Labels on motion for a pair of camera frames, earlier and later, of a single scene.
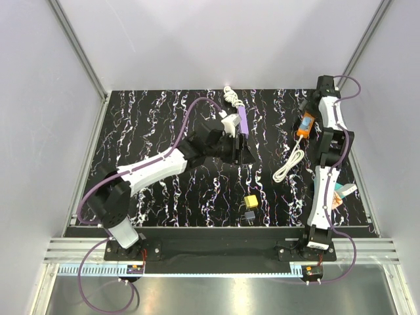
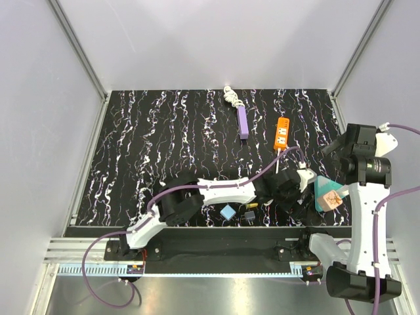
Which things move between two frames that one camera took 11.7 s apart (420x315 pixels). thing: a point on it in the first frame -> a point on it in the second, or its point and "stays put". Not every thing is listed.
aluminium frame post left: x=81 y=52 stays put
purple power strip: x=244 y=125 stays put
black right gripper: x=308 y=109 -> x=334 y=145
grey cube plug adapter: x=250 y=214 stays put
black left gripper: x=247 y=157 -> x=293 y=207
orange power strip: x=303 y=130 -> x=281 y=133
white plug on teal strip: x=347 y=189 stays put
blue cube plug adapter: x=306 y=121 -> x=228 y=212
